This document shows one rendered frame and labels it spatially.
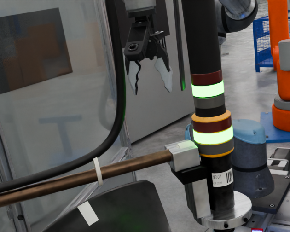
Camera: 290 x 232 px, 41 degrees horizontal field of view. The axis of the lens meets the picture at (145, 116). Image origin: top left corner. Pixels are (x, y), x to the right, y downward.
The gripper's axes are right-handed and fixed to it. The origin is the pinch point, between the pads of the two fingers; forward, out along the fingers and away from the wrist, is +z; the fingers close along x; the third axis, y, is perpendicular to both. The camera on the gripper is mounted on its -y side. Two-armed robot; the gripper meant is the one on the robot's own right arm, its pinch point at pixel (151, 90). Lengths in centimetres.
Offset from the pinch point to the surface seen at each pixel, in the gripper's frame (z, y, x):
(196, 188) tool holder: -2, -54, -23
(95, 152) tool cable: -9, -58, -14
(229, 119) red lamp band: -9, -51, -27
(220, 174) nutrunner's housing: -3, -52, -26
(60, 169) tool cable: -8, -61, -11
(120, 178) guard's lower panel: 58, 62, 45
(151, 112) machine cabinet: 117, 346, 130
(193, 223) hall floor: 148, 160, 41
